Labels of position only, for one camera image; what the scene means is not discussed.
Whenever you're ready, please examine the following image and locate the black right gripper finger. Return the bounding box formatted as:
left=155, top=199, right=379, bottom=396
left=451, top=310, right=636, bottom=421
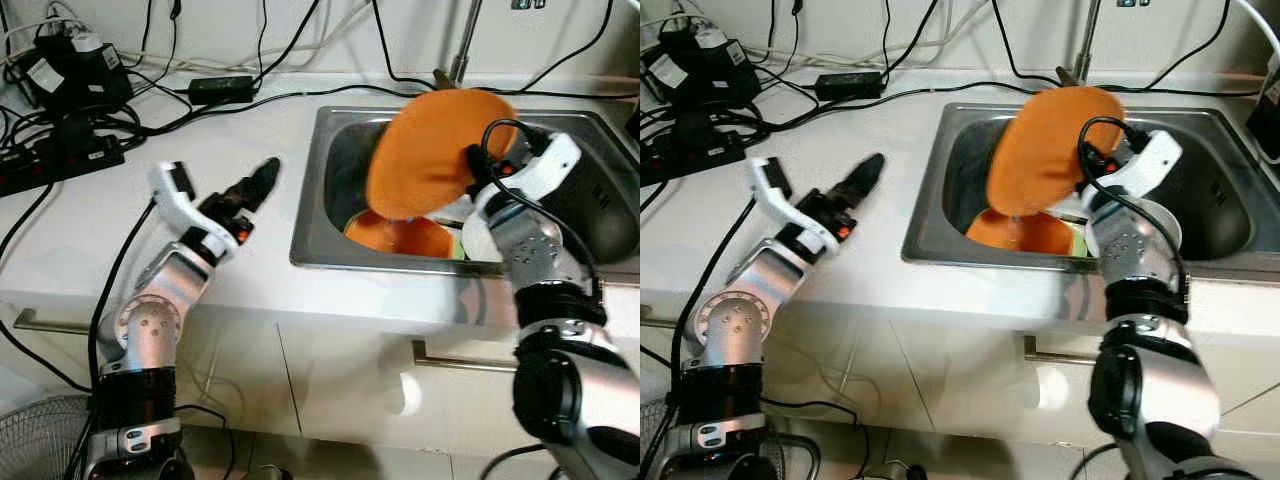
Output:
left=1077, top=139, right=1104, bottom=194
left=464, top=142, right=494, bottom=199

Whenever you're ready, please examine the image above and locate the orange plate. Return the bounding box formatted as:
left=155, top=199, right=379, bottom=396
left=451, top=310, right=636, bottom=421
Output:
left=365, top=88, right=519, bottom=223
left=985, top=86, right=1127, bottom=217

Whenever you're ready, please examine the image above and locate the orange bowl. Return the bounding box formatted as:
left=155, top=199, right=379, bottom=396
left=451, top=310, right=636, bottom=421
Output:
left=345, top=208, right=463, bottom=261
left=965, top=205, right=1079, bottom=256

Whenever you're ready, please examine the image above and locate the white kitchen cabinet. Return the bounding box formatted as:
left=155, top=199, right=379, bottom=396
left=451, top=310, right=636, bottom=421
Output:
left=0, top=290, right=641, bottom=480
left=640, top=285, right=1280, bottom=480

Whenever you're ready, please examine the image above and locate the white bowl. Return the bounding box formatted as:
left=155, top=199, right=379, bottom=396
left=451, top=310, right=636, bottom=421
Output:
left=1128, top=195, right=1184, bottom=251
left=458, top=198, right=503, bottom=263

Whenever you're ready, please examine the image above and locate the stainless steel sink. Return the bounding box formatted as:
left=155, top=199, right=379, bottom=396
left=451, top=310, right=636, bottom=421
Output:
left=900, top=103, right=1280, bottom=273
left=290, top=105, right=641, bottom=278

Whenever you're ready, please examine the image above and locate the black power adapter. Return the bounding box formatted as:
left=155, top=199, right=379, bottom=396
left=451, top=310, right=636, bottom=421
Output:
left=188, top=75, right=257, bottom=105
left=815, top=70, right=884, bottom=101

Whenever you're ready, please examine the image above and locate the chrome faucet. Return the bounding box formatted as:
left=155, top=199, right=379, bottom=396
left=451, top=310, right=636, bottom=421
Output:
left=1055, top=0, right=1151, bottom=89
left=432, top=0, right=546, bottom=93

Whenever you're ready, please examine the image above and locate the black power strip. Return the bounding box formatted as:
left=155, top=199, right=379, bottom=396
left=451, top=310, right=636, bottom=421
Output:
left=640, top=128, right=746, bottom=188
left=0, top=135, right=126, bottom=198

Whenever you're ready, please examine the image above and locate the round black plug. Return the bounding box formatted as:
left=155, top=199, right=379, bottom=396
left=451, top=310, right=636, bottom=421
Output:
left=55, top=112, right=101, bottom=156
left=680, top=108, right=723, bottom=151

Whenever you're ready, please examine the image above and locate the black adapter white label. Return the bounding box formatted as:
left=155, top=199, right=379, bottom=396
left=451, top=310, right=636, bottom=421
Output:
left=1245, top=62, right=1280, bottom=166

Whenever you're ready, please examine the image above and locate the black charger box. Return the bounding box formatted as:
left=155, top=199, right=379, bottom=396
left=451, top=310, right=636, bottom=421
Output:
left=645, top=30, right=758, bottom=109
left=22, top=35, right=134, bottom=111

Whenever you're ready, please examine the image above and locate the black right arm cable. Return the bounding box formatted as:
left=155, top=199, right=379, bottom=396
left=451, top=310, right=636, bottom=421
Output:
left=1078, top=116, right=1193, bottom=293
left=482, top=118, right=603, bottom=296

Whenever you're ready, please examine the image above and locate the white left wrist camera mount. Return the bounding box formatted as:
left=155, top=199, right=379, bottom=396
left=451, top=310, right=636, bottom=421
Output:
left=748, top=157, right=833, bottom=256
left=148, top=160, right=233, bottom=263

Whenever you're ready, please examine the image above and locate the white hose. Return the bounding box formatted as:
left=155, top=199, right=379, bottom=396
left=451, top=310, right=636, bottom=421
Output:
left=1230, top=0, right=1280, bottom=61

